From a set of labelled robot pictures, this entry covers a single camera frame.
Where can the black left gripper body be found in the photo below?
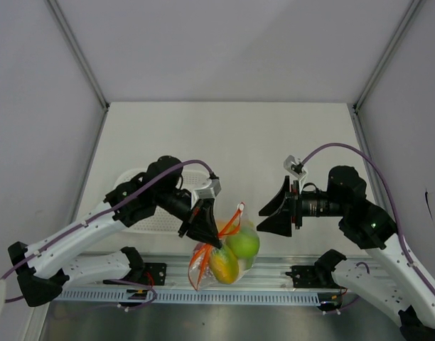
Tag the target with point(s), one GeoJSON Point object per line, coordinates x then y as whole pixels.
{"type": "Point", "coordinates": [178, 203]}

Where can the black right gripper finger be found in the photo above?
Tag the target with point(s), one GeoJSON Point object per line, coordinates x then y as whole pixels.
{"type": "Point", "coordinates": [276, 224]}
{"type": "Point", "coordinates": [278, 200]}

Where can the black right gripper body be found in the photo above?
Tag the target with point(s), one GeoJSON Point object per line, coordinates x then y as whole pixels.
{"type": "Point", "coordinates": [311, 203]}

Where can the green apple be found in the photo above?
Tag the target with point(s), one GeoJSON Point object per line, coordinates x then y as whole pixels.
{"type": "Point", "coordinates": [245, 244]}

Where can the clear zip top bag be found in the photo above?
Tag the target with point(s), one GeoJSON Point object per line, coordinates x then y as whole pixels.
{"type": "Point", "coordinates": [199, 273]}

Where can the yellow green mango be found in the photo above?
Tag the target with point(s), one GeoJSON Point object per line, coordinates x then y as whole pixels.
{"type": "Point", "coordinates": [224, 265]}

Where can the yellow lemon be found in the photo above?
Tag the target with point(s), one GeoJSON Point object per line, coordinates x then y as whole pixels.
{"type": "Point", "coordinates": [245, 223]}

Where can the white cauliflower with leaves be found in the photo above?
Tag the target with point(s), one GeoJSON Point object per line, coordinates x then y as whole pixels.
{"type": "Point", "coordinates": [245, 264]}

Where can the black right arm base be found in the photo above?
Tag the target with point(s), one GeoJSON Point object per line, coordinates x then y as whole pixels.
{"type": "Point", "coordinates": [312, 277]}

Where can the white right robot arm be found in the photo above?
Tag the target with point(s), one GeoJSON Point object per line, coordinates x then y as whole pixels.
{"type": "Point", "coordinates": [411, 303]}

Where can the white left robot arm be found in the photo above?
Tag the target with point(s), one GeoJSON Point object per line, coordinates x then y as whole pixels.
{"type": "Point", "coordinates": [123, 207]}

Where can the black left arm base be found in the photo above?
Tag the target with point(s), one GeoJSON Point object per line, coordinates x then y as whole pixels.
{"type": "Point", "coordinates": [152, 275]}

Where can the white perforated plastic basket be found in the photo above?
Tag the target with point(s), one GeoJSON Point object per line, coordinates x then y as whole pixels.
{"type": "Point", "coordinates": [162, 222]}

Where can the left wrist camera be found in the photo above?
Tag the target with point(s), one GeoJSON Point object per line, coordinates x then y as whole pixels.
{"type": "Point", "coordinates": [210, 189]}

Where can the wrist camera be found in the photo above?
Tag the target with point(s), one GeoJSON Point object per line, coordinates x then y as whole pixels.
{"type": "Point", "coordinates": [295, 167]}
{"type": "Point", "coordinates": [210, 189]}

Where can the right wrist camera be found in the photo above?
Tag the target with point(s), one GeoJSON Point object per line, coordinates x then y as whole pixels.
{"type": "Point", "coordinates": [295, 167]}

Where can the aluminium rail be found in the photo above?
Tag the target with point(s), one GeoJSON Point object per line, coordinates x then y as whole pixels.
{"type": "Point", "coordinates": [112, 267]}

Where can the slotted cable duct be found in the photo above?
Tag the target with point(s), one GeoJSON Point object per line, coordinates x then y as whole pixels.
{"type": "Point", "coordinates": [120, 294]}

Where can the right aluminium frame post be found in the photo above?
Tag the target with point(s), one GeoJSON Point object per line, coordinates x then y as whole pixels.
{"type": "Point", "coordinates": [398, 35]}

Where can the aluminium frame post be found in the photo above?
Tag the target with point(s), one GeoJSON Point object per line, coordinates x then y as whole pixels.
{"type": "Point", "coordinates": [398, 35]}
{"type": "Point", "coordinates": [72, 43]}

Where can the left aluminium frame post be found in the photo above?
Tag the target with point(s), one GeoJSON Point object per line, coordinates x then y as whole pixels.
{"type": "Point", "coordinates": [72, 43]}

